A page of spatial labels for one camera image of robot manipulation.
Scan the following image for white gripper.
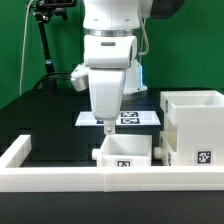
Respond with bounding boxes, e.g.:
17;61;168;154
88;69;126;135

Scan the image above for white drawer box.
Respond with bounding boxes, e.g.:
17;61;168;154
92;134;152;167
153;131;177;166

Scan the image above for white front drawer box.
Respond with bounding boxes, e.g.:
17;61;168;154
153;131;177;166

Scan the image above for white drawer cabinet frame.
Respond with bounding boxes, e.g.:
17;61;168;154
160;90;224;166

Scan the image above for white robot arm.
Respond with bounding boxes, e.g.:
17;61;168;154
83;0;185;135

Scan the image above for white marker tag plate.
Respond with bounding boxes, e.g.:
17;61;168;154
75;111;160;126

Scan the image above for white U-shaped border fence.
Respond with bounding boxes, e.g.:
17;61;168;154
0;135;224;192

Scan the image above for black base cables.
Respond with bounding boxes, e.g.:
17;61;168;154
32;70;81;91

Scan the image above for black camera stand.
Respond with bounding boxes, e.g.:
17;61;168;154
25;0;78;90

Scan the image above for white thin cable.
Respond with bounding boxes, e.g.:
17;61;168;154
18;0;36;96

